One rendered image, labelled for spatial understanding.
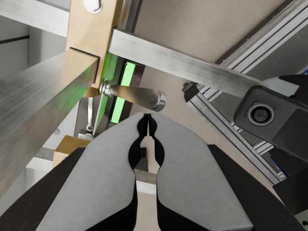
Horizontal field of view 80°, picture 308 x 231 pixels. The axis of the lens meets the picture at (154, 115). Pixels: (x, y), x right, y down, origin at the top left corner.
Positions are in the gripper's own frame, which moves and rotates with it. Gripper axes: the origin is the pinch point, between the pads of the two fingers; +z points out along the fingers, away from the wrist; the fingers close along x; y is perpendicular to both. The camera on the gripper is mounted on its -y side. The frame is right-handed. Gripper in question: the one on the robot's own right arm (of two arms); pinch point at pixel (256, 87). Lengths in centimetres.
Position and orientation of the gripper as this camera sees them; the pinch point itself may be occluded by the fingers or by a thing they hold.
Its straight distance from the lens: 35.5
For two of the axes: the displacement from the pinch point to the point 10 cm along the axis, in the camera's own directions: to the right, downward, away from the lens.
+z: -0.2, -4.9, 8.7
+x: 3.3, -8.3, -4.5
